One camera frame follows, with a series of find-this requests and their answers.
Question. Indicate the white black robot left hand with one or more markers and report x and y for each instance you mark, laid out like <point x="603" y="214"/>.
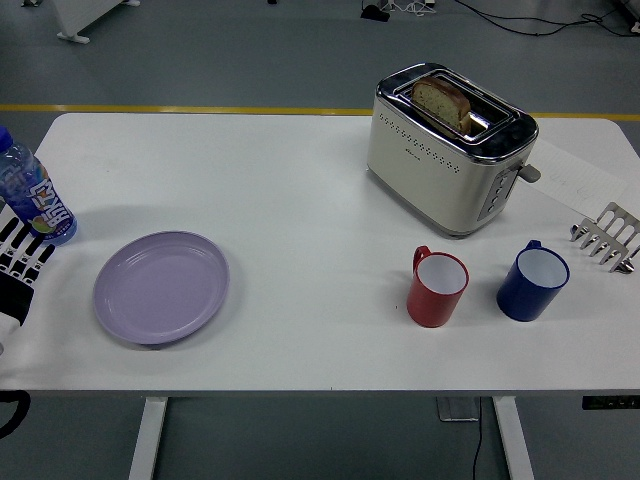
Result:
<point x="15" y="295"/>

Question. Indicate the purple round plate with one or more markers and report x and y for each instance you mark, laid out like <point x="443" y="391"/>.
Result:
<point x="160" y="287"/>

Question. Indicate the blue drink bottle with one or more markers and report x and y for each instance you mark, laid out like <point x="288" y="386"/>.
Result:
<point x="40" y="200"/>

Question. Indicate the white furniture base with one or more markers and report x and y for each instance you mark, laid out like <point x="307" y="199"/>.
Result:
<point x="75" y="36"/>

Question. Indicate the red mug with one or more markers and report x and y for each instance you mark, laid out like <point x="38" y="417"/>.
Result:
<point x="430" y="305"/>

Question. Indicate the cream silver toaster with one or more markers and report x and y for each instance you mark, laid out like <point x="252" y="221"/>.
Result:
<point x="430" y="180"/>

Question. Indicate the black floor device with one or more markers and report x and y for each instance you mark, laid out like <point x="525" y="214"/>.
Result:
<point x="375" y="13"/>

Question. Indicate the grey box under table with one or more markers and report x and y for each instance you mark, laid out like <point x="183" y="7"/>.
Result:
<point x="457" y="410"/>

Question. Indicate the brown bread slice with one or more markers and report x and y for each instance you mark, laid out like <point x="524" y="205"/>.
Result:
<point x="440" y="102"/>

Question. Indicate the blue mug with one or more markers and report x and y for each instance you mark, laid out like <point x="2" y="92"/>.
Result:
<point x="522" y="300"/>

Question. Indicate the white paper sheet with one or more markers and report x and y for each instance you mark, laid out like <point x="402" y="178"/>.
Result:
<point x="575" y="175"/>

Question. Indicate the black table control panel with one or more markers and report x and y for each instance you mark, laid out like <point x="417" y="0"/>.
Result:
<point x="610" y="402"/>

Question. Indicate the silver metal toast rack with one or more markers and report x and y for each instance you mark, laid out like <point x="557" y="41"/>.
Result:
<point x="617" y="225"/>

